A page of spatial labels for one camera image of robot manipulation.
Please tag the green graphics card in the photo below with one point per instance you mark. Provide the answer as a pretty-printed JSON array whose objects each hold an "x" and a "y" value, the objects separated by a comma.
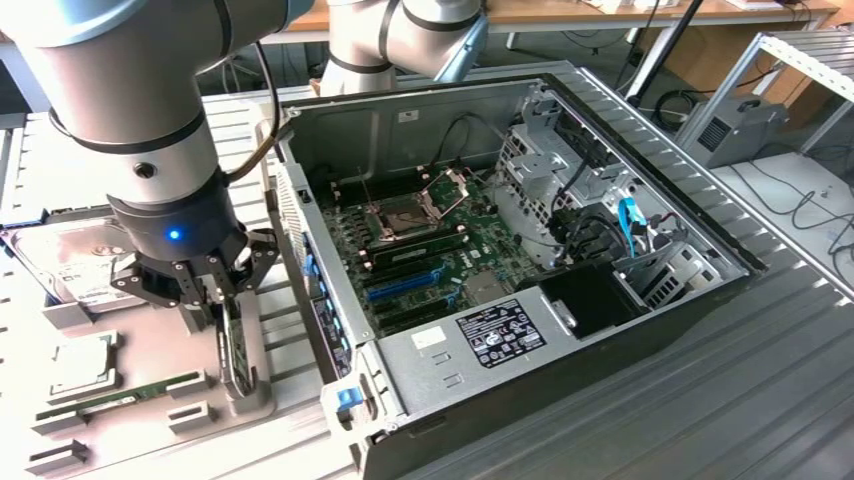
[{"x": 236, "y": 350}]

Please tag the silver CPU chip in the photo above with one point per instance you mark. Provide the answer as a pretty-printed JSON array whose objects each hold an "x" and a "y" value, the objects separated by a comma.
[{"x": 82, "y": 365}]

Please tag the blue expansion slot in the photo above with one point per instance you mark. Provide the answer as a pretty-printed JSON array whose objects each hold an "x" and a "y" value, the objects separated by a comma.
[{"x": 400, "y": 286}]

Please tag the silver chipset heatsink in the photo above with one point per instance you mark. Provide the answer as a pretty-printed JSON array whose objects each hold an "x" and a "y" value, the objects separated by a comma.
[{"x": 487, "y": 289}]

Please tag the aluminium slat frame table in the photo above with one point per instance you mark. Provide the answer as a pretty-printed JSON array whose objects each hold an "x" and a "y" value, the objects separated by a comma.
[{"x": 807, "y": 60}]

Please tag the metal disk bay cage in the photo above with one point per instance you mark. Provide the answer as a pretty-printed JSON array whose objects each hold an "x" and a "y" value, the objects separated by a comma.
[{"x": 533, "y": 170}]

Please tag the blue disk caddy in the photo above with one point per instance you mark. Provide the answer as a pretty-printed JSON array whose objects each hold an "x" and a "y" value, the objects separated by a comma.
[{"x": 8, "y": 240}]

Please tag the installed RAM stick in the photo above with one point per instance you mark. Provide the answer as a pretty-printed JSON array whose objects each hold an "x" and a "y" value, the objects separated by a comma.
[{"x": 407, "y": 256}]

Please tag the black plastic duct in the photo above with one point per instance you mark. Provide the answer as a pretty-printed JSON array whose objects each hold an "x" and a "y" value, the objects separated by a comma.
[{"x": 587, "y": 300}]

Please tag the grey parts rack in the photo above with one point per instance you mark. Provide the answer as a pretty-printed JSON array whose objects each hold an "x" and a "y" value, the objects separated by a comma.
[{"x": 153, "y": 360}]

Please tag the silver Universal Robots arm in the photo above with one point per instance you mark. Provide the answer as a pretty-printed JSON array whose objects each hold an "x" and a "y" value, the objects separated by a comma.
[{"x": 133, "y": 100}]

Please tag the loose green RAM stick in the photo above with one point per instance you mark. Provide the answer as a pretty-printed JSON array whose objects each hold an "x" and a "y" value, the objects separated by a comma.
[{"x": 113, "y": 397}]

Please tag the black tripod pole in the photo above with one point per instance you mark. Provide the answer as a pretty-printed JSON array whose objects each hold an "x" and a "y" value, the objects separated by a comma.
[{"x": 676, "y": 36}]

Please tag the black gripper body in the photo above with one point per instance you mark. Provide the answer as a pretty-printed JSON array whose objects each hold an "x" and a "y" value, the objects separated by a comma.
[{"x": 186, "y": 220}]

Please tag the green Dell motherboard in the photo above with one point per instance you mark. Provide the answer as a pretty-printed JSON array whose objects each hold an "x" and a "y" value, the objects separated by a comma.
[{"x": 496, "y": 240}]

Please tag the grey control box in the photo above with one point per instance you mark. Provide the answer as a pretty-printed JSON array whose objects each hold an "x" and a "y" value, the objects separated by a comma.
[{"x": 747, "y": 130}]

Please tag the silver hard disk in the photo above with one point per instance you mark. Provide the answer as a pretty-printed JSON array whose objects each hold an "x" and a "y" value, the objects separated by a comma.
[{"x": 60, "y": 260}]

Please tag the metal socket cover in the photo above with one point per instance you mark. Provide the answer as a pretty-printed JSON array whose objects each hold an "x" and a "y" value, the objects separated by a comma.
[{"x": 455, "y": 176}]

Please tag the open PC case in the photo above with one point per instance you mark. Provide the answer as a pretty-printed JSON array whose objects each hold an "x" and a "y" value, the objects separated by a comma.
[{"x": 373, "y": 130}]

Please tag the silver power supply unit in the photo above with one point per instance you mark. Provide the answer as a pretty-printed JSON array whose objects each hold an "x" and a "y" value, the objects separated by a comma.
[{"x": 433, "y": 370}]

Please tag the blue case latch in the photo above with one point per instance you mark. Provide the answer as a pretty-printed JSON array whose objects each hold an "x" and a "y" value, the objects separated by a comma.
[{"x": 347, "y": 400}]

